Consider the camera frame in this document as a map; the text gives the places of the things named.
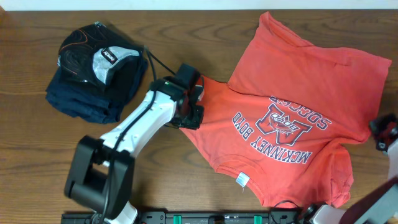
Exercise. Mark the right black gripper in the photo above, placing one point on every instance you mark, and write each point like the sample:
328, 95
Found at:
379, 124

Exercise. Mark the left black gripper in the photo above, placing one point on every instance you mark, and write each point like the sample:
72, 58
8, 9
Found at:
196, 124

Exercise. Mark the red soccer t-shirt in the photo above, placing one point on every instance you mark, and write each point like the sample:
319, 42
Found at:
280, 124

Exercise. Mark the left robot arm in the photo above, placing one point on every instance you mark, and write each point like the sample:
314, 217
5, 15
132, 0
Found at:
102, 170

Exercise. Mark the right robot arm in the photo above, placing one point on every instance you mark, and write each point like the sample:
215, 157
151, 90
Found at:
378, 206

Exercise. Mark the black patterned folded garment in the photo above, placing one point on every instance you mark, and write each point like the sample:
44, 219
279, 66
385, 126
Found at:
97, 56

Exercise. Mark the navy blue folded garment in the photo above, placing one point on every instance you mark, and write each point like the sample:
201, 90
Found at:
87, 102

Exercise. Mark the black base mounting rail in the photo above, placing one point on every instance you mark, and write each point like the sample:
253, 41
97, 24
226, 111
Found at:
192, 218

